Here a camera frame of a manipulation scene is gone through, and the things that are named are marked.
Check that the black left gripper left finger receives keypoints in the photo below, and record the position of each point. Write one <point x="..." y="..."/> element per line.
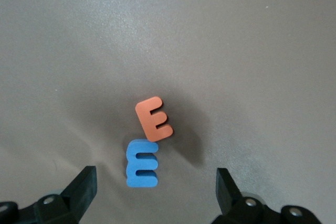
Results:
<point x="78" y="195"/>

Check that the orange foam letter E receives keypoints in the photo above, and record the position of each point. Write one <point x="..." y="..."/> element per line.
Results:
<point x="147" y="119"/>

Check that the blue foam letter M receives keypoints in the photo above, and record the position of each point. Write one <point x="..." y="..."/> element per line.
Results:
<point x="132" y="166"/>

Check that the brown table cover sheet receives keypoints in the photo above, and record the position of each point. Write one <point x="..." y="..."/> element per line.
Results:
<point x="157" y="37"/>

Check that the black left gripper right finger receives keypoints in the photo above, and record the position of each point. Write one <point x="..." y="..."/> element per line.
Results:
<point x="231" y="203"/>

